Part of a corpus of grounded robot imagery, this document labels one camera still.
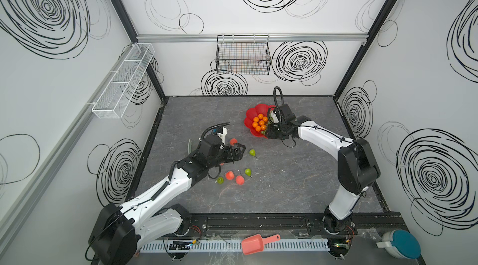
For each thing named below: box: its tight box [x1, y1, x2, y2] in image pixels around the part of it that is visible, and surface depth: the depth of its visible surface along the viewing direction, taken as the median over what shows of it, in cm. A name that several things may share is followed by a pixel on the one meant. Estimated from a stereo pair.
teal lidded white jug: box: [375, 228, 422, 260], surface depth 66 cm
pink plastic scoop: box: [241, 233, 281, 256], surface depth 71 cm
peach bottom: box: [235, 175, 245, 186], surface depth 86 cm
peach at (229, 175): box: [225, 170, 235, 181], surface depth 86 cm
